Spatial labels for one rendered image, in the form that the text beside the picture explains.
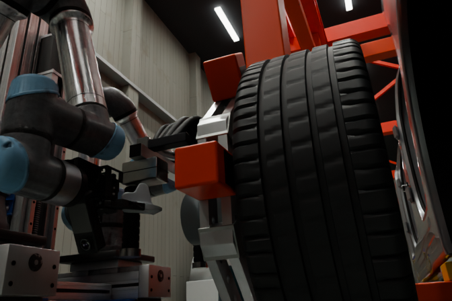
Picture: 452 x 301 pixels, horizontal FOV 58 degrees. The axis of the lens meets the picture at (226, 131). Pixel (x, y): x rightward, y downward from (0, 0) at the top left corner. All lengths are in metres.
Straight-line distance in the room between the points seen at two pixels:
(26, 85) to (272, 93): 0.40
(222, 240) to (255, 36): 1.12
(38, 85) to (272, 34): 1.12
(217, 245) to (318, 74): 0.33
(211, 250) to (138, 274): 0.60
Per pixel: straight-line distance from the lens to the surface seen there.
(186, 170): 0.64
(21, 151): 0.65
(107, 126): 0.78
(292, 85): 0.70
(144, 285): 1.26
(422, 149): 1.31
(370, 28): 4.61
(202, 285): 7.50
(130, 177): 0.90
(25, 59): 1.49
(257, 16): 1.73
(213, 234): 0.70
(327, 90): 0.67
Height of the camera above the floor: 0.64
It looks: 24 degrees up
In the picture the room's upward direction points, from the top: 3 degrees counter-clockwise
